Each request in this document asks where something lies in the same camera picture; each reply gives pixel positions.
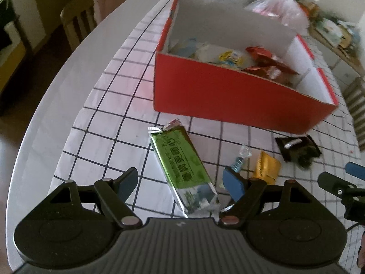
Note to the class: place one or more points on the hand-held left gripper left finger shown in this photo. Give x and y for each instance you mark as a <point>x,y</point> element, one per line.
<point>127,181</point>

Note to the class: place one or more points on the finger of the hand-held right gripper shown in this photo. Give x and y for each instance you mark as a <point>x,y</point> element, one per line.
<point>330,181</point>
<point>356,171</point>

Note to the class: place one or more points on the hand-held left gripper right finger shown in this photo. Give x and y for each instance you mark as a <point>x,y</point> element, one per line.
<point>232,182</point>

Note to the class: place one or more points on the clear candy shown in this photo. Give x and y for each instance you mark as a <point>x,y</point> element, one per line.
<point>239,164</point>

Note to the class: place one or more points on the gold snack packet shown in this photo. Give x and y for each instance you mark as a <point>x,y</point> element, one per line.
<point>265,167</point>

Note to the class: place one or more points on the black snack packet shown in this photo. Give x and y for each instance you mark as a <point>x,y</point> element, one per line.
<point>296,148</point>

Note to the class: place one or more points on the green snack packet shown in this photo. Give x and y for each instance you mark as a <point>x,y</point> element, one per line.
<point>182,165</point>

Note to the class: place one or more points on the red cardboard box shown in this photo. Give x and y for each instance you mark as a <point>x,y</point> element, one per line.
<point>228,97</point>

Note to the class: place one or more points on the red snack packet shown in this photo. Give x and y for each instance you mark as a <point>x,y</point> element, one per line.
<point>271,71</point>

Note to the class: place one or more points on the yellow cartoon snack packet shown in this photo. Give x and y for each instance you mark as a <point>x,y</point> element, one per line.
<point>231,57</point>

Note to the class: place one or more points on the silver snack packet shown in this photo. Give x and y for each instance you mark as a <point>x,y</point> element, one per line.
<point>208,52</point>

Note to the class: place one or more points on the brown-red snack packet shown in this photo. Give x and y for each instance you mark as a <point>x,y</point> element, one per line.
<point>261,52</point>

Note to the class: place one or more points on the white checked tablecloth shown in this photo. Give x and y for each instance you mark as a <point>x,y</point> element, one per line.
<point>119,91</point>

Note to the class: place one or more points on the white sideboard cabinet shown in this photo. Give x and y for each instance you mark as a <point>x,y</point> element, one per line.
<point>342,60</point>

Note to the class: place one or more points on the wooden chair with cloth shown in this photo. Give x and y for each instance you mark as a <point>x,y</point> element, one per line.
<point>77,14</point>

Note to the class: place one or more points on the pink plastic bag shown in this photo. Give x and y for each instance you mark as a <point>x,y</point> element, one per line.
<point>282,10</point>

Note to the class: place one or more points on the pink cloth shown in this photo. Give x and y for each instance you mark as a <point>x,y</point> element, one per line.
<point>109,0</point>

